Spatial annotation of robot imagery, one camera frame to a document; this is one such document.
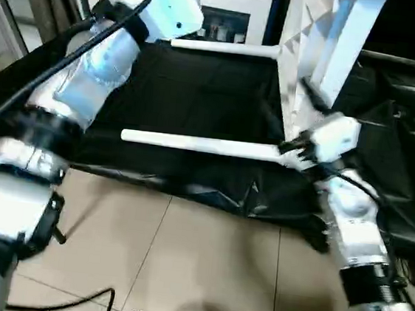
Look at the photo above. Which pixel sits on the white plastic table top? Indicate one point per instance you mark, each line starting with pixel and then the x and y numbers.
pixel 345 51

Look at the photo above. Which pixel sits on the white plastic table leg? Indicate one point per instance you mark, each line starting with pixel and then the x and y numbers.
pixel 194 144
pixel 226 47

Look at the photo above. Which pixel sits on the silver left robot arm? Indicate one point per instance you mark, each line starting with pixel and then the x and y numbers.
pixel 88 91

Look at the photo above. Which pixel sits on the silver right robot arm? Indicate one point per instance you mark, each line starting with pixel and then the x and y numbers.
pixel 355 230

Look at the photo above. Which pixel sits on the black work mat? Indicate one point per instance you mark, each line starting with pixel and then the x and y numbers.
pixel 199 95

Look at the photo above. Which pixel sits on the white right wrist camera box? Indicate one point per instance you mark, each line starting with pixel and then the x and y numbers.
pixel 336 135

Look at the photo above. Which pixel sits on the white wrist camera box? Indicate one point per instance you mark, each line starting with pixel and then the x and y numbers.
pixel 174 11
pixel 336 135

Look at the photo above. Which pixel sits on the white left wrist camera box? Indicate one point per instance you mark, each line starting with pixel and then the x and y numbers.
pixel 174 11

